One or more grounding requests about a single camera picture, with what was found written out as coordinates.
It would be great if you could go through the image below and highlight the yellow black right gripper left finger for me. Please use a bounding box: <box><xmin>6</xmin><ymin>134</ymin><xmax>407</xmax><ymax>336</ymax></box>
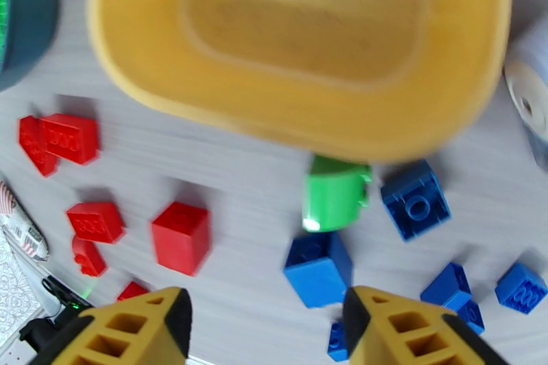
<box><xmin>27</xmin><ymin>286</ymin><xmax>194</xmax><ymax>365</ymax></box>

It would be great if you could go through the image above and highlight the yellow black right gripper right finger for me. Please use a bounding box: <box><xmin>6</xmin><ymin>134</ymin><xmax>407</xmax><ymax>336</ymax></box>
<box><xmin>342</xmin><ymin>286</ymin><xmax>499</xmax><ymax>365</ymax></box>

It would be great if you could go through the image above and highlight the red lego brick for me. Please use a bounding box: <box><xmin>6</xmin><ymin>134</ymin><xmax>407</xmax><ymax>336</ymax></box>
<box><xmin>66</xmin><ymin>201</ymin><xmax>126</xmax><ymax>245</ymax></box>
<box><xmin>18</xmin><ymin>115</ymin><xmax>59</xmax><ymax>177</ymax></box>
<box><xmin>150</xmin><ymin>201</ymin><xmax>212</xmax><ymax>277</ymax></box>
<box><xmin>40</xmin><ymin>113</ymin><xmax>101</xmax><ymax>166</ymax></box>
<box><xmin>71</xmin><ymin>234</ymin><xmax>109</xmax><ymax>278</ymax></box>
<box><xmin>116</xmin><ymin>281</ymin><xmax>151</xmax><ymax>303</ymax></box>

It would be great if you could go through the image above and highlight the dark blue lego brick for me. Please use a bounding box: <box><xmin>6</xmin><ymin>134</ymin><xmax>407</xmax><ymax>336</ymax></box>
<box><xmin>379</xmin><ymin>159</ymin><xmax>453</xmax><ymax>242</ymax></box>

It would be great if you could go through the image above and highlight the wide blue lego brick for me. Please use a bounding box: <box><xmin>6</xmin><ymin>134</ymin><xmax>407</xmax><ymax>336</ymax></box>
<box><xmin>494</xmin><ymin>262</ymin><xmax>548</xmax><ymax>316</ymax></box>

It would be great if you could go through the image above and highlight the wide green lego brick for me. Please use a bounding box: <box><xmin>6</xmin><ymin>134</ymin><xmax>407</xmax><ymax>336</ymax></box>
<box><xmin>0</xmin><ymin>0</ymin><xmax>10</xmax><ymax>61</ymax></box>

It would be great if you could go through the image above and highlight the flag print snack packet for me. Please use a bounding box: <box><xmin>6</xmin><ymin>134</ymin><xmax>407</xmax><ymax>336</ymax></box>
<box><xmin>0</xmin><ymin>181</ymin><xmax>50</xmax><ymax>262</ymax></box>

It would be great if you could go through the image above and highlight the white label roll dispenser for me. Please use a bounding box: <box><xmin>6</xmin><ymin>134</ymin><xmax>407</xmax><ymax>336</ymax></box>
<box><xmin>504</xmin><ymin>12</ymin><xmax>548</xmax><ymax>174</ymax></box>

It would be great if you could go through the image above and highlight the yellow plastic container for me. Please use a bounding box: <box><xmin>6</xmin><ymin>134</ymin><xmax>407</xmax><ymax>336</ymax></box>
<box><xmin>85</xmin><ymin>0</ymin><xmax>513</xmax><ymax>164</ymax></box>

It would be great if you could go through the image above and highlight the dark teal plastic container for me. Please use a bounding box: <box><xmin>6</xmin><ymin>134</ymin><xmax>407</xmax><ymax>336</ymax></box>
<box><xmin>0</xmin><ymin>0</ymin><xmax>59</xmax><ymax>93</ymax></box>

